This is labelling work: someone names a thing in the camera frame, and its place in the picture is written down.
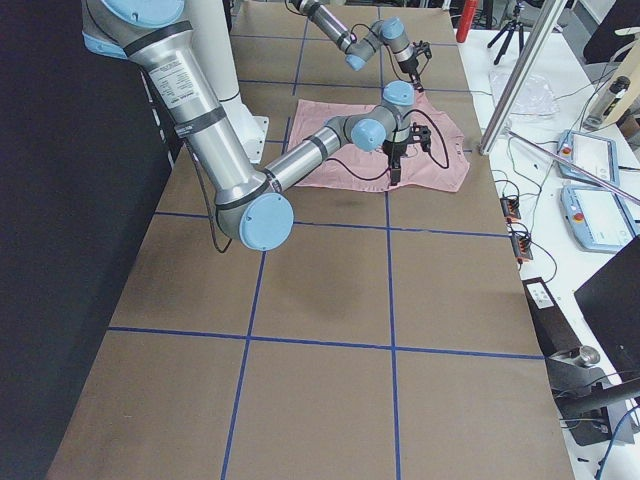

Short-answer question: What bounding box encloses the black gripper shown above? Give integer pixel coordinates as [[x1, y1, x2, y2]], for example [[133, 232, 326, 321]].
[[382, 123, 431, 186], [394, 41, 432, 91]]

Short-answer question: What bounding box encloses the pink Snoopy t-shirt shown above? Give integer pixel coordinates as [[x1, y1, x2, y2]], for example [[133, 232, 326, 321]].
[[297, 93, 470, 193]]

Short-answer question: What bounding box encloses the red cylinder bottle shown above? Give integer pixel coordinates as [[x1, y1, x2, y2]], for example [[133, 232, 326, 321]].
[[456, 0, 478, 43]]

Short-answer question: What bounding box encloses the orange black connector box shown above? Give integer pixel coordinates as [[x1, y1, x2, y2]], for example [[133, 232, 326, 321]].
[[500, 196, 521, 223]]

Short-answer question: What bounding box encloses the clear plastic bag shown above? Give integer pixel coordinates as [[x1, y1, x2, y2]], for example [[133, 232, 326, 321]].
[[489, 68, 559, 117]]

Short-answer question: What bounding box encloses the far blue teach pendant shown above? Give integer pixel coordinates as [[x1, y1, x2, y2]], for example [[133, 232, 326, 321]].
[[557, 130, 620, 186]]

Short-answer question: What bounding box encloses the blue teach pendant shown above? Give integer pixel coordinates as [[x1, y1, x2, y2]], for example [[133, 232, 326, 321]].
[[560, 185, 639, 254], [557, 130, 620, 186]]

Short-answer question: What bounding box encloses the near blue teach pendant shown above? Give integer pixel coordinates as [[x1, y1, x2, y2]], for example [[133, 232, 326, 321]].
[[560, 185, 639, 254]]

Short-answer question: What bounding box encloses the black monitor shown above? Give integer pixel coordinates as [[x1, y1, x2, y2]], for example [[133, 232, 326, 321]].
[[574, 237, 639, 371]]

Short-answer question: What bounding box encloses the black camera tripod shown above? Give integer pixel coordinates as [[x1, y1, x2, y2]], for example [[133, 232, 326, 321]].
[[487, 0, 524, 65]]

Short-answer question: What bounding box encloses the aluminium frame post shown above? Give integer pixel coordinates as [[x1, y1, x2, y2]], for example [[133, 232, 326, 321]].
[[478, 0, 566, 155]]

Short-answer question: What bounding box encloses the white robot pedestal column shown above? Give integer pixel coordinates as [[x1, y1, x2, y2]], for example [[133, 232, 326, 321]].
[[185, 0, 269, 164]]

